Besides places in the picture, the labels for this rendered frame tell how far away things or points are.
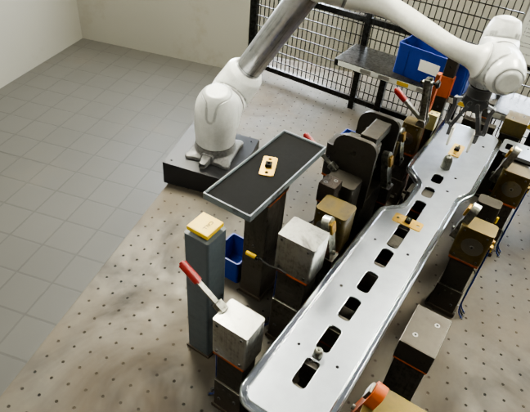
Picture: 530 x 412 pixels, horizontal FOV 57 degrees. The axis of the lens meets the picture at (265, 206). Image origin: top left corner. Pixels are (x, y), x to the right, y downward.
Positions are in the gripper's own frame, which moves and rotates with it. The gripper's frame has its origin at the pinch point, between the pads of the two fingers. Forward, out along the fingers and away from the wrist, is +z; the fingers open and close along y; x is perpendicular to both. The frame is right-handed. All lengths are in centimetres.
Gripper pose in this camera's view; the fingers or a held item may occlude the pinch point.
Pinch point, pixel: (460, 139)
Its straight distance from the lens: 181.4
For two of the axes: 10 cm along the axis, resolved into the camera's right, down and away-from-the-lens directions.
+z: -0.7, 7.6, 6.5
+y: 8.3, 4.1, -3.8
